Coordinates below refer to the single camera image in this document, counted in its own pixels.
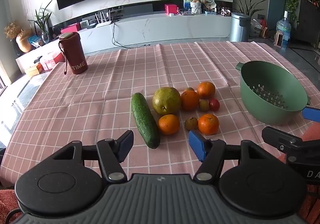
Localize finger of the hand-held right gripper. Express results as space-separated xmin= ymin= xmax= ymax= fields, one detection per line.
xmin=261 ymin=126 xmax=320 ymax=157
xmin=302 ymin=107 xmax=320 ymax=122

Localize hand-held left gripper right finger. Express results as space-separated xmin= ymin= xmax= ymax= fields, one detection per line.
xmin=188 ymin=130 xmax=266 ymax=182

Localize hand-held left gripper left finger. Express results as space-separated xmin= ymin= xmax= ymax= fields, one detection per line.
xmin=51 ymin=130 xmax=134 ymax=181

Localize orange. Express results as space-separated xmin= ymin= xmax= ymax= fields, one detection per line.
xmin=180 ymin=90 xmax=200 ymax=111
xmin=158 ymin=114 xmax=180 ymax=136
xmin=198 ymin=114 xmax=220 ymax=136
xmin=197 ymin=81 xmax=216 ymax=99

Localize green cucumber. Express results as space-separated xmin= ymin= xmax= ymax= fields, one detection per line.
xmin=131 ymin=92 xmax=161 ymax=149

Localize green plastic colander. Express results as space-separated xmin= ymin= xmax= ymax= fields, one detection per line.
xmin=236 ymin=61 xmax=308 ymax=126

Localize large green pear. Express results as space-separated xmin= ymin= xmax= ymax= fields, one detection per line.
xmin=152 ymin=87 xmax=182 ymax=115

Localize pink checked tablecloth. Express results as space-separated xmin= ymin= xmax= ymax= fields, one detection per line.
xmin=0 ymin=41 xmax=320 ymax=189

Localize blue water jug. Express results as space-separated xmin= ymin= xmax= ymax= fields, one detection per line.
xmin=276 ymin=11 xmax=292 ymax=47

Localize dark wooden cabinet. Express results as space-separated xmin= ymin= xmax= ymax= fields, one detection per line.
xmin=291 ymin=0 xmax=320 ymax=45

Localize white shopping bag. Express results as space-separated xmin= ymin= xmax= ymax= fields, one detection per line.
xmin=250 ymin=19 xmax=262 ymax=37

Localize dark red tumbler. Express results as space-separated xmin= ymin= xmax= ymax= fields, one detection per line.
xmin=58 ymin=31 xmax=88 ymax=75

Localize red gift boxes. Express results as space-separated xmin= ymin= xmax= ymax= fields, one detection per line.
xmin=36 ymin=51 xmax=66 ymax=72

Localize grey pedal bin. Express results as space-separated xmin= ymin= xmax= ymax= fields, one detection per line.
xmin=229 ymin=12 xmax=251 ymax=42

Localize white marble media console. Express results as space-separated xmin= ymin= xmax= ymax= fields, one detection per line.
xmin=15 ymin=10 xmax=233 ymax=74

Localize white router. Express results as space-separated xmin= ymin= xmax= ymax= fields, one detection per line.
xmin=95 ymin=11 xmax=112 ymax=28

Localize long-leaf potted plant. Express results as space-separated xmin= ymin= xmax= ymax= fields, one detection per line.
xmin=227 ymin=0 xmax=268 ymax=17

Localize pink flat box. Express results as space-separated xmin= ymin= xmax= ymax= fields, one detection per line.
xmin=60 ymin=23 xmax=81 ymax=35

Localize red textured cloth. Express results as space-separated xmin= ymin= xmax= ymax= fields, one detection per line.
xmin=0 ymin=184 xmax=320 ymax=224

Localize teddy bear bouquet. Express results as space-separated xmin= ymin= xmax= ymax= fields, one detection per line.
xmin=190 ymin=0 xmax=202 ymax=14

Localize green plant in glass vase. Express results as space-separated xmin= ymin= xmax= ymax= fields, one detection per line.
xmin=28 ymin=0 xmax=53 ymax=45

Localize dried flowers in brown vase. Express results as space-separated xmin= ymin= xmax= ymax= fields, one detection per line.
xmin=4 ymin=21 xmax=33 ymax=53

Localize black power cable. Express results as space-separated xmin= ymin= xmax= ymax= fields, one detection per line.
xmin=111 ymin=19 xmax=151 ymax=48

